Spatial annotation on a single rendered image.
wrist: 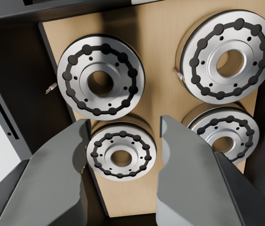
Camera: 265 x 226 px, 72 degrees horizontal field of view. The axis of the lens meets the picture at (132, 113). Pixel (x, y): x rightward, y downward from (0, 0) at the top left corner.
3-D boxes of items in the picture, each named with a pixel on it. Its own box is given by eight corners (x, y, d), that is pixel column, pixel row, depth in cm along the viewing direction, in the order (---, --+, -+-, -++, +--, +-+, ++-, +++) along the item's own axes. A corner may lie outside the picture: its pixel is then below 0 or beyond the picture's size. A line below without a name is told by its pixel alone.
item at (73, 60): (48, 37, 19) (46, 38, 19) (143, 32, 19) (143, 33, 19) (68, 120, 24) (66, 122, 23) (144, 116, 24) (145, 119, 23)
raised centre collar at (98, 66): (75, 62, 20) (74, 63, 19) (120, 60, 20) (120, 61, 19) (83, 102, 22) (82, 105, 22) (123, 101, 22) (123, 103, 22)
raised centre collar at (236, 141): (203, 131, 24) (204, 134, 24) (240, 124, 24) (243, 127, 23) (203, 159, 26) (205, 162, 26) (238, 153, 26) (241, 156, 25)
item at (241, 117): (181, 117, 24) (181, 119, 23) (260, 102, 23) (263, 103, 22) (186, 172, 28) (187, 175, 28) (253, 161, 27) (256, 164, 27)
